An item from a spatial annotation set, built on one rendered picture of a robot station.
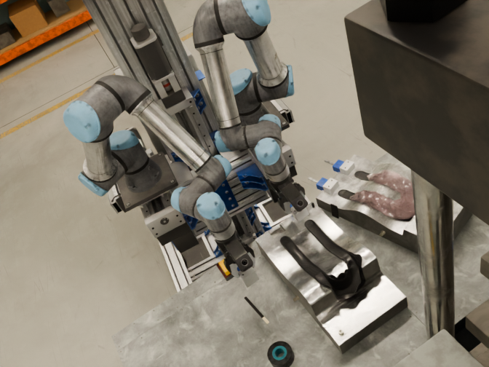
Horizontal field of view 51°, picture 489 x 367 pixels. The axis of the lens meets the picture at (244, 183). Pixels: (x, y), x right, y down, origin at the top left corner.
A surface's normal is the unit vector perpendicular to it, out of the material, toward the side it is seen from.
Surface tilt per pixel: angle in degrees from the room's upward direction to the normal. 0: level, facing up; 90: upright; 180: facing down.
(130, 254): 0
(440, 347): 0
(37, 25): 90
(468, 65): 0
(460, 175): 90
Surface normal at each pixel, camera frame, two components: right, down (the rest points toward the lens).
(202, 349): -0.29, -0.66
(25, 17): 0.38, 0.58
